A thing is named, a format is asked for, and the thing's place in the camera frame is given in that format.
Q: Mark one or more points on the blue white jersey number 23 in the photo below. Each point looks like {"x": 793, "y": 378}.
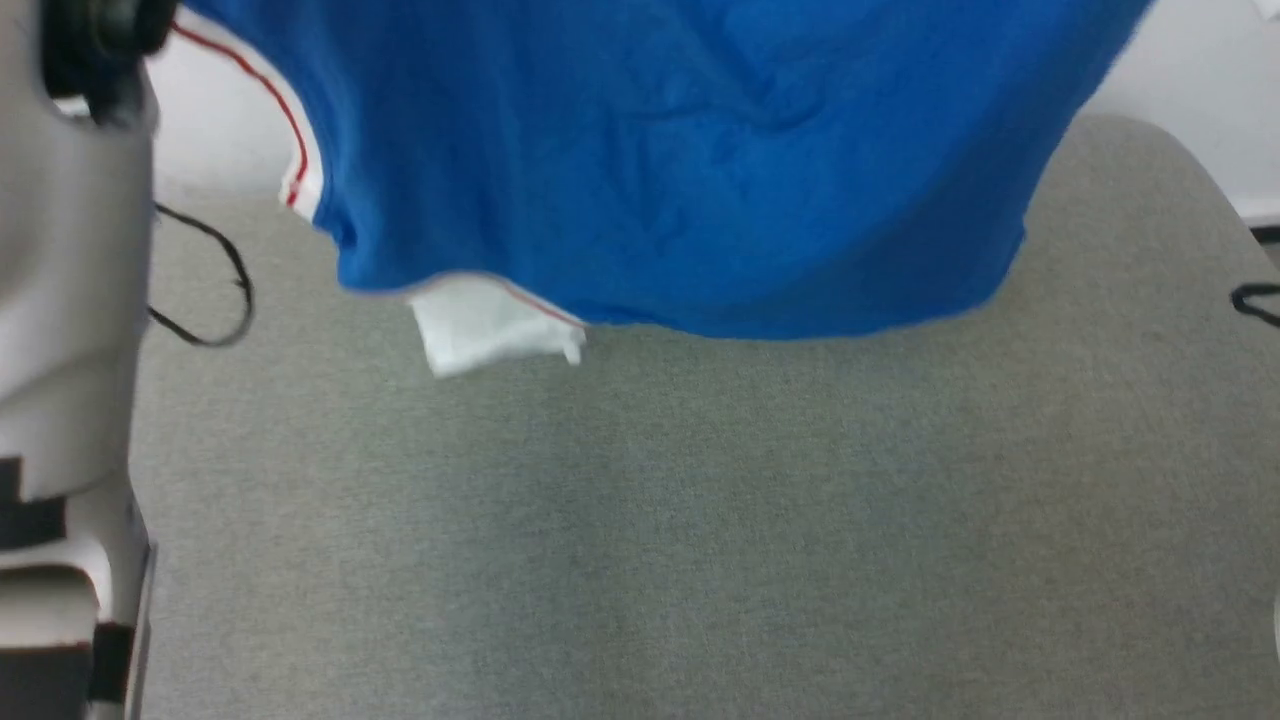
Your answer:
{"x": 650, "y": 150}

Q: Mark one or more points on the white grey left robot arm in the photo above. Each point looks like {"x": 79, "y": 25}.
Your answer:
{"x": 70, "y": 300}

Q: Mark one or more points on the grey fabric sofa cushion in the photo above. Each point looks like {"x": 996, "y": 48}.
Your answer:
{"x": 700, "y": 520}

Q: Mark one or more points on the white wall baseboard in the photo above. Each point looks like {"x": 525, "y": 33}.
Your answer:
{"x": 1262, "y": 210}

